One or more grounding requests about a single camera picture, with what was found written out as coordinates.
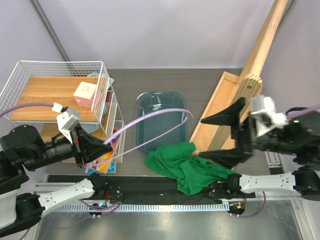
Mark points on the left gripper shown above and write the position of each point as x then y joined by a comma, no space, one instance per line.
85,144

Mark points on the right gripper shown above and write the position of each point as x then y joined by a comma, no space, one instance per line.
241,135

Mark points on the lilac plastic clothes hanger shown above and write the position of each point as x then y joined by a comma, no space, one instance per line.
123,128

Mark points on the green tank top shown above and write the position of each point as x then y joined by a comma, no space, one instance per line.
192,173

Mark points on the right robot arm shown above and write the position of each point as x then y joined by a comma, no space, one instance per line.
293,136

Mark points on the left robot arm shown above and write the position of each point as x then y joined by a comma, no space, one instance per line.
23,149

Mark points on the colourful children's book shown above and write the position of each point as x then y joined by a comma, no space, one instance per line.
103,164

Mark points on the wooden clothes rack stand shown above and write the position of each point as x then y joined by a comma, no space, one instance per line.
231,87

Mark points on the pink white cube socket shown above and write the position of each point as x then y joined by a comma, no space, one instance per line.
84,94

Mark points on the teal plastic basin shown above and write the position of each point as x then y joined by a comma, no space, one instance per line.
163,129

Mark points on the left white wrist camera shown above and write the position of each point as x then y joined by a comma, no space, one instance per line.
67,119

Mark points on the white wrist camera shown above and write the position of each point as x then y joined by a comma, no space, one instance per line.
263,111
67,119

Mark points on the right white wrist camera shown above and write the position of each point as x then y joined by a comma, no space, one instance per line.
263,111

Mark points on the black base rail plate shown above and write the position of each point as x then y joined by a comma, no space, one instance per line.
152,190

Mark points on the white wire shelf rack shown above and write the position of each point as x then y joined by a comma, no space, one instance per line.
55,82

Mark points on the white slotted cable duct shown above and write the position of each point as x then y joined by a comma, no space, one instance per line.
134,208

